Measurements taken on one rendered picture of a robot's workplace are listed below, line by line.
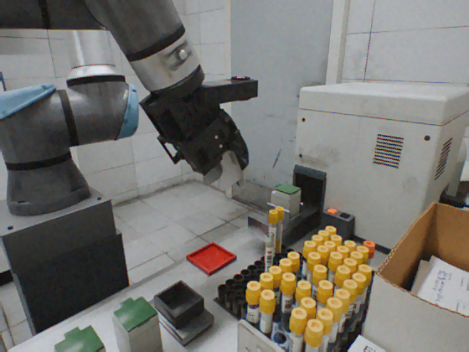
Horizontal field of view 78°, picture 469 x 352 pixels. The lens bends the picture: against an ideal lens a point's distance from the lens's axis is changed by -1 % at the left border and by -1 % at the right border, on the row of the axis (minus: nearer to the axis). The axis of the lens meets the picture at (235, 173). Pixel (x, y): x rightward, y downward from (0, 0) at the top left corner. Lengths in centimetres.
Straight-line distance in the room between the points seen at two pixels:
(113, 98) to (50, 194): 22
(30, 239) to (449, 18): 189
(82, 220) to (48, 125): 19
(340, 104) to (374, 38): 141
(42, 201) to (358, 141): 61
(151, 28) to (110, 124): 35
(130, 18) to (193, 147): 15
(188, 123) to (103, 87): 30
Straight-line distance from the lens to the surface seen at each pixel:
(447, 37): 192
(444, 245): 57
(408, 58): 195
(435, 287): 51
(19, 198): 70
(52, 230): 65
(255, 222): 59
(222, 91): 40
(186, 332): 45
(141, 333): 41
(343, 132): 63
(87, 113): 65
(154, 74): 35
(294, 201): 62
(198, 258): 59
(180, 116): 38
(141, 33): 34
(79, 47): 69
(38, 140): 65
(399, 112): 59
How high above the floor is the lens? 122
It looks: 20 degrees down
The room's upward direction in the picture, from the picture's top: straight up
